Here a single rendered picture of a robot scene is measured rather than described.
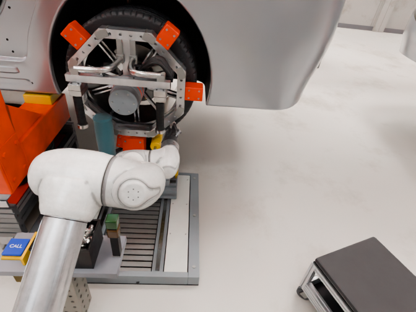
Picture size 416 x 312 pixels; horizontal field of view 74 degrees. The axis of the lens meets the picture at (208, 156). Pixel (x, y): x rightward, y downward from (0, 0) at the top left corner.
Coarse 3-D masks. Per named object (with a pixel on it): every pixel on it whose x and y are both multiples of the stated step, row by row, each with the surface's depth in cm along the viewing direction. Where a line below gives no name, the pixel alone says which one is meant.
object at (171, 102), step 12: (96, 48) 147; (108, 48) 134; (84, 60) 135; (96, 60) 155; (144, 60) 138; (108, 72) 141; (120, 72) 141; (96, 84) 154; (96, 96) 151; (108, 96) 163; (144, 96) 149; (168, 96) 150; (108, 108) 156; (144, 108) 171; (168, 108) 156; (120, 120) 155; (132, 120) 158; (144, 120) 159
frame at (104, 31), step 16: (96, 32) 120; (112, 32) 120; (128, 32) 120; (144, 32) 120; (80, 48) 124; (160, 48) 125; (80, 64) 132; (176, 64) 129; (176, 96) 139; (96, 112) 144; (176, 112) 144; (128, 128) 150; (144, 128) 154
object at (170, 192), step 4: (176, 172) 193; (176, 176) 192; (172, 180) 186; (176, 180) 188; (172, 184) 184; (176, 184) 184; (168, 188) 184; (172, 188) 184; (176, 188) 182; (164, 192) 180; (168, 192) 180; (172, 192) 181; (176, 192) 182; (160, 196) 182; (164, 196) 183; (168, 196) 183; (172, 196) 183
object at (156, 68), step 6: (138, 48) 144; (144, 48) 144; (150, 48) 146; (138, 54) 146; (144, 54) 146; (150, 54) 146; (156, 54) 146; (108, 60) 147; (138, 60) 148; (156, 66) 150; (150, 90) 158; (150, 96) 160
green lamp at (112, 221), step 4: (108, 216) 96; (112, 216) 97; (116, 216) 97; (108, 220) 95; (112, 220) 95; (116, 220) 96; (108, 224) 95; (112, 224) 95; (116, 224) 96; (108, 228) 97; (112, 228) 97; (116, 228) 97
